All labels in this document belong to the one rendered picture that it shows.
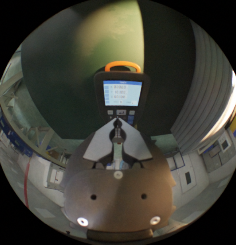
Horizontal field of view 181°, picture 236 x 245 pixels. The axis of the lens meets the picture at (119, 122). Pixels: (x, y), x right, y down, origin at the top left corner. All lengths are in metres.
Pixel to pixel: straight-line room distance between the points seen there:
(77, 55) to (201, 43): 0.24
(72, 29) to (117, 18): 0.08
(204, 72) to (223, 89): 0.05
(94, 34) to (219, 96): 0.22
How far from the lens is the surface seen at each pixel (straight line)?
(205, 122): 0.18
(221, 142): 3.07
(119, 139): 0.21
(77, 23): 0.18
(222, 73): 0.18
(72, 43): 0.16
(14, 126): 1.59
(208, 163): 4.88
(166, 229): 0.32
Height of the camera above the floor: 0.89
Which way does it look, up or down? 45 degrees down
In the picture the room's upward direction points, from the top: 179 degrees clockwise
